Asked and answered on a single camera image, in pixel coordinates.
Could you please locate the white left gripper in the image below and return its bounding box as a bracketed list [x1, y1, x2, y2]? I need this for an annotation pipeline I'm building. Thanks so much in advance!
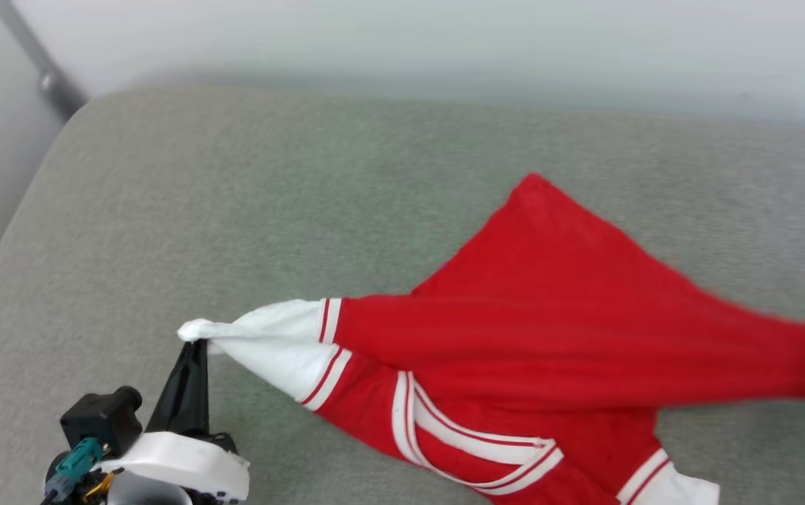
[96, 339, 251, 505]

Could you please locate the red and white garment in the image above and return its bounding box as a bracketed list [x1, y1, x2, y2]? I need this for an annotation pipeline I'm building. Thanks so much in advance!
[177, 173, 805, 505]

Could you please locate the grey fabric sofa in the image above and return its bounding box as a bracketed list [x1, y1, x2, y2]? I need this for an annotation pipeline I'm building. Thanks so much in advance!
[0, 81, 805, 505]

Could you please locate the teal left camera connector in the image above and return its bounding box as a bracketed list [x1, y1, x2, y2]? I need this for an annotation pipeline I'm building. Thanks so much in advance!
[43, 437, 104, 503]

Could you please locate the grey metal wall pipe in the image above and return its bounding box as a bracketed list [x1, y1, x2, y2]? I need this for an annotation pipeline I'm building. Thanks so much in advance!
[0, 0, 89, 121]

